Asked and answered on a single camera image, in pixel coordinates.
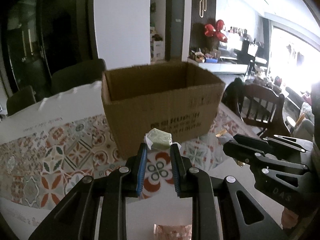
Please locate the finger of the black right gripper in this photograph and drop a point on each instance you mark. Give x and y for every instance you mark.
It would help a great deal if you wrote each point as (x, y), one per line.
(245, 149)
(282, 145)

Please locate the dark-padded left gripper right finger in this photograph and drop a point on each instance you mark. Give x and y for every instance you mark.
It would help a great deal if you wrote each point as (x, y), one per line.
(222, 208)

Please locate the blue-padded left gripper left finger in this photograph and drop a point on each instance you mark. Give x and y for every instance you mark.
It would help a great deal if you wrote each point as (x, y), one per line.
(96, 208)

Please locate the rose gold biscuit packet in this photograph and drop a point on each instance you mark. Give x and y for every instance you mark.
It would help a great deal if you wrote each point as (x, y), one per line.
(166, 232)

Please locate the pale green pastry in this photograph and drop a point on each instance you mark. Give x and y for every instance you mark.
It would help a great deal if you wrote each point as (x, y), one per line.
(156, 139)

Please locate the wooden chair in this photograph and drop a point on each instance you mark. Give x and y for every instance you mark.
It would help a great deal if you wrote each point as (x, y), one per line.
(262, 108)

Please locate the black cloth on chair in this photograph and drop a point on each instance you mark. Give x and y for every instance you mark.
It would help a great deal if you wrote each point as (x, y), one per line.
(233, 96)

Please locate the patterned tile table runner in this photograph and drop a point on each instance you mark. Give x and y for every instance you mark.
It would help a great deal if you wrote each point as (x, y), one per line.
(39, 169)

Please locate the brown cardboard box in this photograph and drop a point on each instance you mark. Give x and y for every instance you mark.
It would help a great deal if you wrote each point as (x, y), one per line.
(176, 97)

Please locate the white tv cabinet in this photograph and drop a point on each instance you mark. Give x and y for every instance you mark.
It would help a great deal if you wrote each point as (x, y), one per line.
(221, 68)

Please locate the red balloon decoration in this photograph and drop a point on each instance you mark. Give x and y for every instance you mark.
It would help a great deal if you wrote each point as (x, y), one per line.
(215, 31)

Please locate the dark dining chair left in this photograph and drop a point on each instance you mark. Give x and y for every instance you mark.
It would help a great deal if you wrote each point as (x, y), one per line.
(21, 100)

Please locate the dark dining chair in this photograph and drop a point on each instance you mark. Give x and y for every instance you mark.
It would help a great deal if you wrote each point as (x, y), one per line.
(80, 74)
(21, 100)

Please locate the dark dining chair right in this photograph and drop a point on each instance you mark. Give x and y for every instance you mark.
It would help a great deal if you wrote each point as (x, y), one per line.
(80, 74)

